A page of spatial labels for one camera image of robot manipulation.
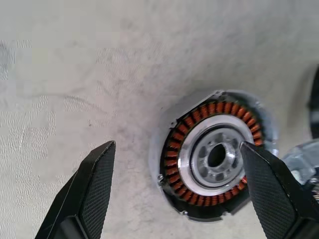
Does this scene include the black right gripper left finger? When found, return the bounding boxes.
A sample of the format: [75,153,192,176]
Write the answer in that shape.
[34,140,117,239]

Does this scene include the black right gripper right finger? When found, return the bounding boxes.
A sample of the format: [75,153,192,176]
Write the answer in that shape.
[239,141,319,239]

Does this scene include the silver spoked rotor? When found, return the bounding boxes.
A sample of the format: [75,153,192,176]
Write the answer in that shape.
[280,139,319,194]

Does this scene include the dark grey round motor lid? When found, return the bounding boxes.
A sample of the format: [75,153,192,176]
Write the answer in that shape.
[306,63,319,140]

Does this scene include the silver motor housing copper coils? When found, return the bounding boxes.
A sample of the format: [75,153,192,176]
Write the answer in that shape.
[149,89,279,221]

